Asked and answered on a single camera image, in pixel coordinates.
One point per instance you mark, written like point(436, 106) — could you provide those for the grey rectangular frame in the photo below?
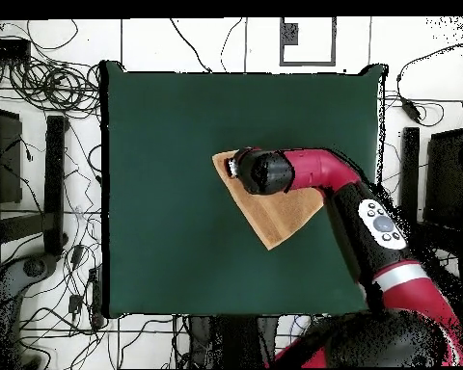
point(289, 34)

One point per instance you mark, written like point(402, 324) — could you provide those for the small black adapter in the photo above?
point(75, 303)

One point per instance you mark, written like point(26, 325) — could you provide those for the dark green table cloth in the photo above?
point(158, 115)

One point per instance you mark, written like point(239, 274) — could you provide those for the black stand base bar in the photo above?
point(54, 173)
point(411, 165)

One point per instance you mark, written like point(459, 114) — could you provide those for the dark cabinet box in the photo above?
point(443, 173)
point(4, 154)

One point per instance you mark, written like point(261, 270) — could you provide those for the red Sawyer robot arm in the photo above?
point(370, 223)

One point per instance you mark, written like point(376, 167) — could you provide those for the flat black box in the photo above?
point(5, 49)

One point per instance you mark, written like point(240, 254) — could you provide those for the grey office chair base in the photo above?
point(7, 281)

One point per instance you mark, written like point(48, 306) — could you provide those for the black power strip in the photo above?
point(96, 296)

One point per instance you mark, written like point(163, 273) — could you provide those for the tan terry towel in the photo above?
point(274, 219)

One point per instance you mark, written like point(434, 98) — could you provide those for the black power adapter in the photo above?
point(411, 110)

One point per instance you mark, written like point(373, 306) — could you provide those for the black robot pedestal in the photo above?
point(200, 339)

